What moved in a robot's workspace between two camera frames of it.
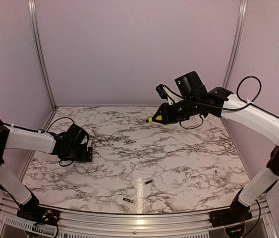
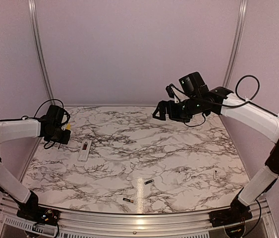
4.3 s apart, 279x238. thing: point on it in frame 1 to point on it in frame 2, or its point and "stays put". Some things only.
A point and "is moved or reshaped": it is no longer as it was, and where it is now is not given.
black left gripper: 83,157 to 65,140
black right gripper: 168,118 stays put
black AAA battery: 130,200 stays put
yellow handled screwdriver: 150,120 is moved or reshaped
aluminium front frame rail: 262,224 stays put
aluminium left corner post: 34,19 stays put
